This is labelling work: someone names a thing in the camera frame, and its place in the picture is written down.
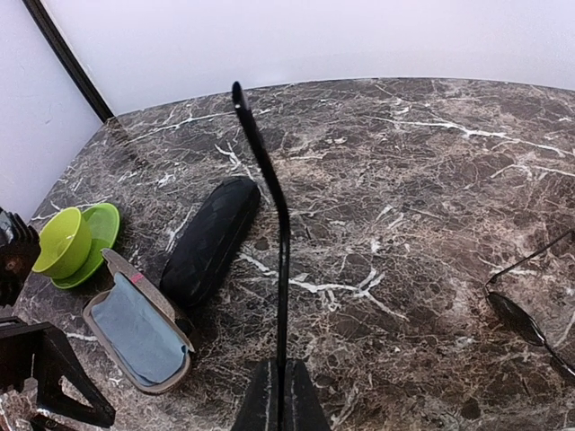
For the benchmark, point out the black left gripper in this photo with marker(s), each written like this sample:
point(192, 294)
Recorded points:
point(41, 351)

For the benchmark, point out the black corner frame post left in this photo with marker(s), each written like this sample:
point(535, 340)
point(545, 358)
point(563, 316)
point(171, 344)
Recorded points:
point(67, 59)

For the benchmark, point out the green plate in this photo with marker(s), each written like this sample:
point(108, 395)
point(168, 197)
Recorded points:
point(103, 220)

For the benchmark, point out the green bowl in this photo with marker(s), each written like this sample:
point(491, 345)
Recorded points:
point(65, 242)

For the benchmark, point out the black quilted glasses case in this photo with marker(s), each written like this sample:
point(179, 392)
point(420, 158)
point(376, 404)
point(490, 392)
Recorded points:
point(201, 259)

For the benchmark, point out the gold frame sunglasses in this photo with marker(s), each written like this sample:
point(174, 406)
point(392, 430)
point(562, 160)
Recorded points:
point(534, 298)

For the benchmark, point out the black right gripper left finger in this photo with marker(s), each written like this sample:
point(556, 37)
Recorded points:
point(259, 410)

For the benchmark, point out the blue cleaning cloth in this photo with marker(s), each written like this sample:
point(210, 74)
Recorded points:
point(144, 342)

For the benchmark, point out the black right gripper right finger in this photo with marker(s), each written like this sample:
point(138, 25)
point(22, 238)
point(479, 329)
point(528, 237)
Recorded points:
point(302, 408)

